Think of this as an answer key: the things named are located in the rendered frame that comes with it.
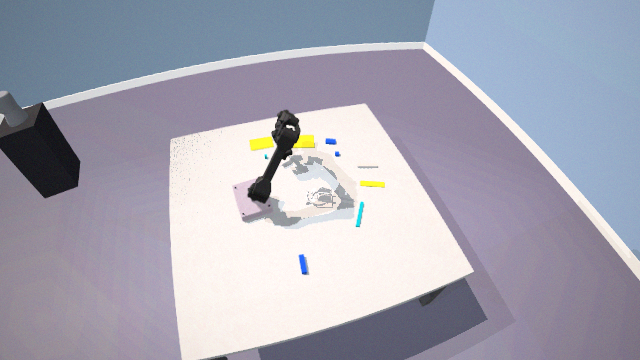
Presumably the yellow flat bar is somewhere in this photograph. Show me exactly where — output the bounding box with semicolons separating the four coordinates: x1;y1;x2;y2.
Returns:
360;181;385;188

